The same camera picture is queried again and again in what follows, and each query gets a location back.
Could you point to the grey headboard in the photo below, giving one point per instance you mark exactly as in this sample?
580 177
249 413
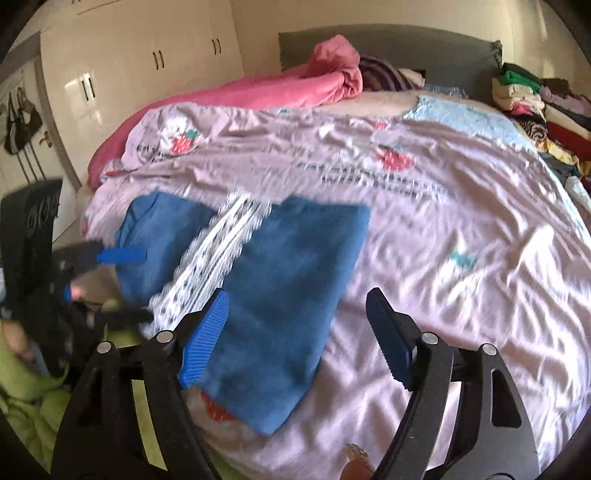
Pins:
415 50

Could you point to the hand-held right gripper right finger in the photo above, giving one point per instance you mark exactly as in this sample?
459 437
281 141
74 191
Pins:
388 337

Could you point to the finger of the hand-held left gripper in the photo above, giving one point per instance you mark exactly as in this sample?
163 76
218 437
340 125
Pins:
129 316
122 256

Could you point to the brown hanging handbag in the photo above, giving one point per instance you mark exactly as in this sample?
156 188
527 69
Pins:
31 117

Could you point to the pink strawberry print duvet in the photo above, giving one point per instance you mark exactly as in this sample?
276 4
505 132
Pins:
461 230

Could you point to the white cloth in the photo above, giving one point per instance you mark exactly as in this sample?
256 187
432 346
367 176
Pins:
579 191

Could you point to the pink quilt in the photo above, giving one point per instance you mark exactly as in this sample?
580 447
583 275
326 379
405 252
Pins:
277 92

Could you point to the cream wardrobe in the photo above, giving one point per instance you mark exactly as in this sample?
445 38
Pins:
138 92

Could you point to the green fleece garment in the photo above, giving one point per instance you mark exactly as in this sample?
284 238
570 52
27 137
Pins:
37 429

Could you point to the pile of folded clothes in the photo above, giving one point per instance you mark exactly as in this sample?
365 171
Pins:
545 110

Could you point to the brown translucent object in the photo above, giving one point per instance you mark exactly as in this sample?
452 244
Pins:
358 464

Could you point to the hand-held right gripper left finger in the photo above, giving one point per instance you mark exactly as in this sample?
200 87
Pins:
205 341

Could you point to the light blue lace cloth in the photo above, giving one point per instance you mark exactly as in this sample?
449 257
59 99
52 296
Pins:
461 115

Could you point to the blue pants with lace trim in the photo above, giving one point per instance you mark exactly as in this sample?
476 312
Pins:
286 277

